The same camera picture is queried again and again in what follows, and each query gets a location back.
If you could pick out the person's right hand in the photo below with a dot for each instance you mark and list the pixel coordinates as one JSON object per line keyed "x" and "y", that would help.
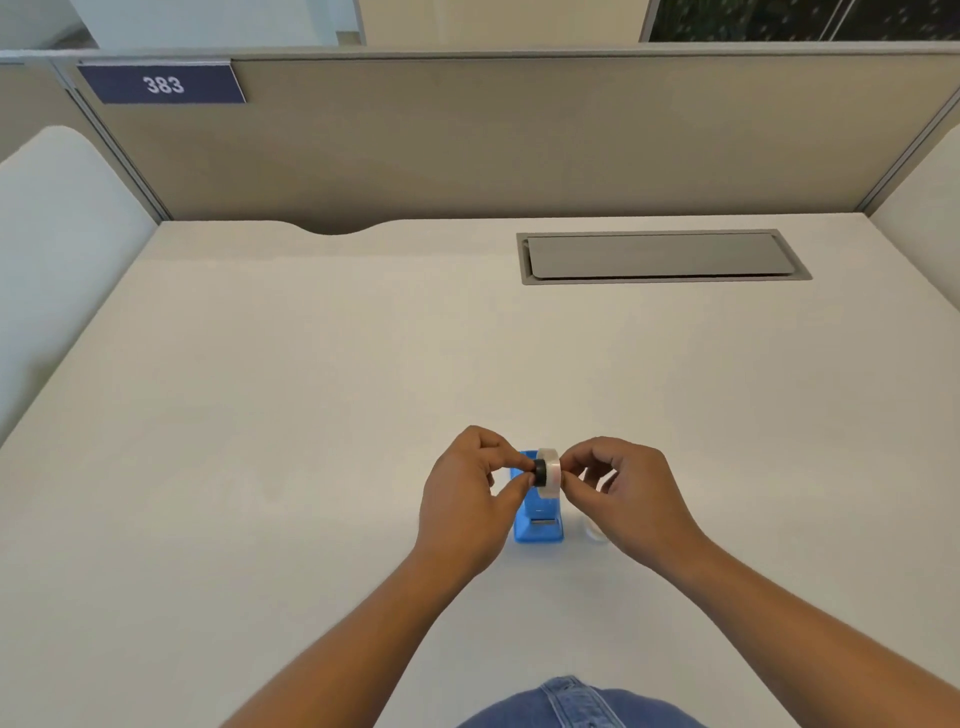
{"x": 637, "y": 502}

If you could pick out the person's left hand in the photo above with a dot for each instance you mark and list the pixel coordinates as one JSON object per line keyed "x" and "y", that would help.
{"x": 454, "y": 510}

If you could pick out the person's right middle finger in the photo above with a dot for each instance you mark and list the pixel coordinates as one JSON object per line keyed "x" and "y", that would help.
{"x": 600, "y": 472}

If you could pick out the person's right thumb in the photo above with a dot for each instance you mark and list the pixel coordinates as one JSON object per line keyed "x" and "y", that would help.
{"x": 576, "y": 496}

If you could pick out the person's left thumb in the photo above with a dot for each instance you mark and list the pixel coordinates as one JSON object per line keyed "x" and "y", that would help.
{"x": 514, "y": 499}

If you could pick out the clear adhesive tape roll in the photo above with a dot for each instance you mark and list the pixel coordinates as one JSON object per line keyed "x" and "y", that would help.
{"x": 552, "y": 472}

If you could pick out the black tape core spindle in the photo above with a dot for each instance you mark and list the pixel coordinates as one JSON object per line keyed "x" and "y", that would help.
{"x": 539, "y": 473}

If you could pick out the person's right forearm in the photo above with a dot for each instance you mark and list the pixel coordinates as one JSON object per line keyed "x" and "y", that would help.
{"x": 795, "y": 645}

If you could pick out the person's left forearm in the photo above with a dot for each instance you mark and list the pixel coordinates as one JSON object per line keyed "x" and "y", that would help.
{"x": 360, "y": 652}

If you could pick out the blue tape dispenser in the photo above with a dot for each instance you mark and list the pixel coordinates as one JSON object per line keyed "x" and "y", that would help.
{"x": 538, "y": 525}

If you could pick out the small clear tape roll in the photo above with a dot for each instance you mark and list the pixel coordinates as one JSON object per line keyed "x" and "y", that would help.
{"x": 595, "y": 532}

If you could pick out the person's blue jeans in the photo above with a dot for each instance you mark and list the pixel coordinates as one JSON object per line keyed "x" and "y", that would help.
{"x": 577, "y": 706}

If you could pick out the beige desk partition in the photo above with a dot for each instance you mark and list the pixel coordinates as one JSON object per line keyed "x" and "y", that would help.
{"x": 525, "y": 135}

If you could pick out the dark window pane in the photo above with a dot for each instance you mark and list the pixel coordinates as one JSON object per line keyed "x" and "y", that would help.
{"x": 802, "y": 19}

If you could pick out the blue number sign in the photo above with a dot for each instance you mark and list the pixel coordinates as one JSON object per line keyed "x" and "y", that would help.
{"x": 161, "y": 83}

